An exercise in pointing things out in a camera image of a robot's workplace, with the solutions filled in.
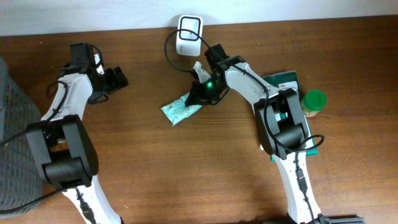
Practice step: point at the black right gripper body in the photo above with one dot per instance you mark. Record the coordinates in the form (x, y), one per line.
(209, 89)

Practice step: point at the green glove package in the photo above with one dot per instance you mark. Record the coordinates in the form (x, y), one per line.
(283, 81)

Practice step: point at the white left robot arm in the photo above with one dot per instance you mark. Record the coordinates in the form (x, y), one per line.
(62, 150)

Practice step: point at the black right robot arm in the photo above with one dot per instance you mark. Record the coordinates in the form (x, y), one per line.
(282, 129)

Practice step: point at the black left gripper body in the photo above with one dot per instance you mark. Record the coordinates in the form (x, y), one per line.
(112, 78)

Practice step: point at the white barcode scanner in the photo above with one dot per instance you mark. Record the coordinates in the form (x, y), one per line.
(188, 43)

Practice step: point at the grey plastic basket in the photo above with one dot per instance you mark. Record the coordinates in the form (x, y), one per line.
(20, 181)

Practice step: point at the green lid jar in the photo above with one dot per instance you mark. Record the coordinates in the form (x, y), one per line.
(313, 102)

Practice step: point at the mint wipes pack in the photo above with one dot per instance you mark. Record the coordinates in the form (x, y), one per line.
(176, 111)

